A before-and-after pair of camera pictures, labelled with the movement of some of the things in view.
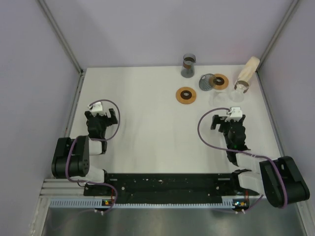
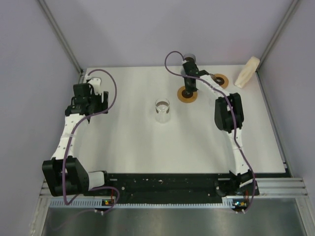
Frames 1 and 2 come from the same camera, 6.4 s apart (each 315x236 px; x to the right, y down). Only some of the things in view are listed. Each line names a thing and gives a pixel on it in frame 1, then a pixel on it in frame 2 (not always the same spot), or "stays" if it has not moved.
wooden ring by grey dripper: (222, 81) stays
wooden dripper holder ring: (186, 95) stays
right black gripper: (217, 120) -> (187, 88)
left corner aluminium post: (61, 36) stays
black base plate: (172, 188) stays
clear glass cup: (237, 95) -> (162, 106)
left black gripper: (112, 120) -> (101, 105)
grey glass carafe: (188, 70) stays
